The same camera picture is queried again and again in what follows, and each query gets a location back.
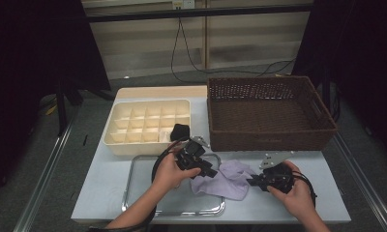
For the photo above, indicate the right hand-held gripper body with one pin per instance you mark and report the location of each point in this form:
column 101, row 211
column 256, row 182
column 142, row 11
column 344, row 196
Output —
column 278, row 179

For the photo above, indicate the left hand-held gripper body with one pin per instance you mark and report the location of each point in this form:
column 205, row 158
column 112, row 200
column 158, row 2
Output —
column 191, row 154

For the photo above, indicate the lavender sock pair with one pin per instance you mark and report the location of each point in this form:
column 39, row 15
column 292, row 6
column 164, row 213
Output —
column 227, row 183

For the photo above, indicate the black sock pair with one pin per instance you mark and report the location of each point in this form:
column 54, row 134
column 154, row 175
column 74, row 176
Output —
column 180, row 131

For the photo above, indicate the brown woven basket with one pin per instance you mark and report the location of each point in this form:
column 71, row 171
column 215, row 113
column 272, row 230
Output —
column 278, row 122

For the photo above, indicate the cream divided organizer box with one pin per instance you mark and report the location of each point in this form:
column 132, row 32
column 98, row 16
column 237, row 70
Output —
column 143, row 119

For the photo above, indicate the person's right hand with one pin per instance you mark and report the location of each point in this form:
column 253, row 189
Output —
column 296, row 196

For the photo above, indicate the person's left hand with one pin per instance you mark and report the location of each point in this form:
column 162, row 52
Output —
column 170, row 175

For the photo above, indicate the metal tray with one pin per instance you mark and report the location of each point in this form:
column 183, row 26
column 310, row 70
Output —
column 140, row 180

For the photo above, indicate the small black stick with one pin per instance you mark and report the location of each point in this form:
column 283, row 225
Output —
column 85, row 140

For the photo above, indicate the black stand leg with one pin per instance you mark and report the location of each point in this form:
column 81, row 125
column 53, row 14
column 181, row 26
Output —
column 62, row 106

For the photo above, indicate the black curtain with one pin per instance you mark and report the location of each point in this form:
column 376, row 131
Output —
column 27, row 80
column 359, row 64

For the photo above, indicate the black horizontal bar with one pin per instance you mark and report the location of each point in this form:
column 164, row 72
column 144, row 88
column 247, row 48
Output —
column 198, row 13

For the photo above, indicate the metal floor rail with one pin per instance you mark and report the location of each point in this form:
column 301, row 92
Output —
column 43, row 180
column 369, row 193

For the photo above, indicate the white wall socket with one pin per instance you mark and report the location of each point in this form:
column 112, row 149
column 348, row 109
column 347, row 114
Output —
column 183, row 4

